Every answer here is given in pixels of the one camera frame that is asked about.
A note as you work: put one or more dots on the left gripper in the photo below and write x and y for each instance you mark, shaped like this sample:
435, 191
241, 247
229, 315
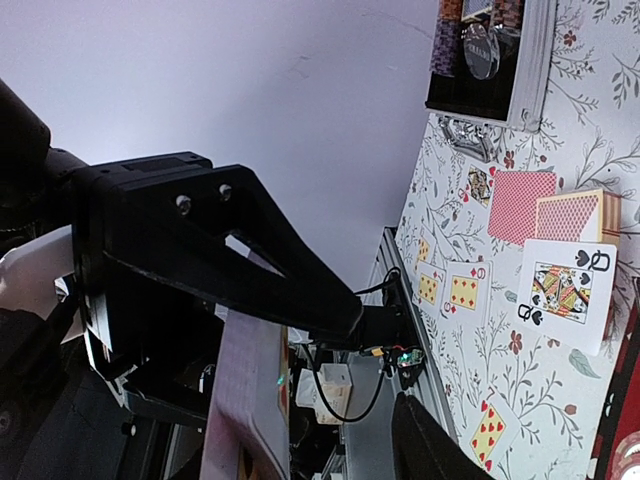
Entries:
214, 233

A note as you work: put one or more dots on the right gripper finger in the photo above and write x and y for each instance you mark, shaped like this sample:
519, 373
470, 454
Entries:
422, 449

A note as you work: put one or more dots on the red playing card deck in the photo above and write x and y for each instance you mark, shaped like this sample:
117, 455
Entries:
247, 430

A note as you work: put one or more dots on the face-down red card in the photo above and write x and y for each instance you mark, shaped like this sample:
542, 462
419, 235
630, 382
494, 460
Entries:
569, 217
513, 208

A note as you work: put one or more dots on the dark poker chip stack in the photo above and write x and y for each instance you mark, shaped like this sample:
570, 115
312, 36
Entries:
624, 464

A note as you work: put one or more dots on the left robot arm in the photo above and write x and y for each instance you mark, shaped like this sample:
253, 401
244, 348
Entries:
37, 196

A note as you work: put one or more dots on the hearts card on cloth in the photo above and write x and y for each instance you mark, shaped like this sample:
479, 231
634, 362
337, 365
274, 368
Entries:
492, 430

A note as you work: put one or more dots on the diamonds card bottom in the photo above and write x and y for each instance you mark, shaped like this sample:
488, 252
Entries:
428, 285

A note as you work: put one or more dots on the diamonds card left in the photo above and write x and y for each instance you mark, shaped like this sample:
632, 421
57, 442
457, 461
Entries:
425, 248

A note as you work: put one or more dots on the floral table cloth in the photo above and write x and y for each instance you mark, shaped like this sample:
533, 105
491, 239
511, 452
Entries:
588, 137

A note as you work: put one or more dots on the round red black poker mat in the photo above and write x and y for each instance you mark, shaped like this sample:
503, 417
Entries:
620, 415

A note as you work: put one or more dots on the face card on cloth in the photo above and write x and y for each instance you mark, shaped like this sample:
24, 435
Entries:
477, 185

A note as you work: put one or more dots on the aluminium poker case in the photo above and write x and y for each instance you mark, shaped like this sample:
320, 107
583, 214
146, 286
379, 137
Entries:
490, 62

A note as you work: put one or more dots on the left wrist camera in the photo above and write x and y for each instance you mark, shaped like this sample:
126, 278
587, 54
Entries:
28, 272

